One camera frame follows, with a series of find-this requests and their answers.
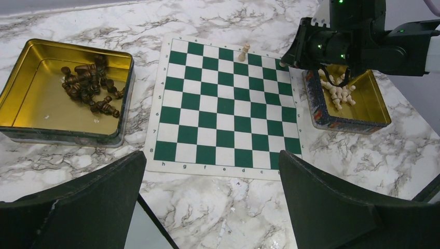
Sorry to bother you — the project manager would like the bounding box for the gold tin with dark pieces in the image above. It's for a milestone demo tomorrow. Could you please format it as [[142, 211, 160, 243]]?
[[1, 38, 135, 147]]

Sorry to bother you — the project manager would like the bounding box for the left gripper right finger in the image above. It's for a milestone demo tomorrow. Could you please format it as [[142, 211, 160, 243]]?
[[279, 150, 439, 248]]

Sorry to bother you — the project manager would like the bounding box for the gold tin with light pieces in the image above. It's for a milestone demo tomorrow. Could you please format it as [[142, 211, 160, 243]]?
[[302, 70, 392, 134]]

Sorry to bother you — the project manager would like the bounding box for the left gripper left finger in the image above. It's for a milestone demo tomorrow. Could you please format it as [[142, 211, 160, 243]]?
[[1, 151, 146, 248]]

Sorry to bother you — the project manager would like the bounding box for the light king chess piece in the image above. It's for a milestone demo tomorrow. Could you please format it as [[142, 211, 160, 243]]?
[[238, 43, 250, 62]]

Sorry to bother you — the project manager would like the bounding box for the green white chess board mat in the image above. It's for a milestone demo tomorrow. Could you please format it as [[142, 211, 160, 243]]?
[[144, 33, 308, 181]]

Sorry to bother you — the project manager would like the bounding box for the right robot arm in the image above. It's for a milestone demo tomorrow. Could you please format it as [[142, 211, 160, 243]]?
[[280, 1, 439, 77]]

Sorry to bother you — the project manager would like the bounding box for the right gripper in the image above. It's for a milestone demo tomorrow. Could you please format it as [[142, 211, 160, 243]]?
[[280, 17, 348, 70]]

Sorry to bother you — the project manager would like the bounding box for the pile of light chess pieces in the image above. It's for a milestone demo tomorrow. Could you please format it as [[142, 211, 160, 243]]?
[[318, 69, 356, 111]]

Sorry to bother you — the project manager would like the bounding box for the pile of dark chess pieces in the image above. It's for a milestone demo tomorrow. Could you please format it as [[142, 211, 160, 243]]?
[[60, 54, 126, 118]]

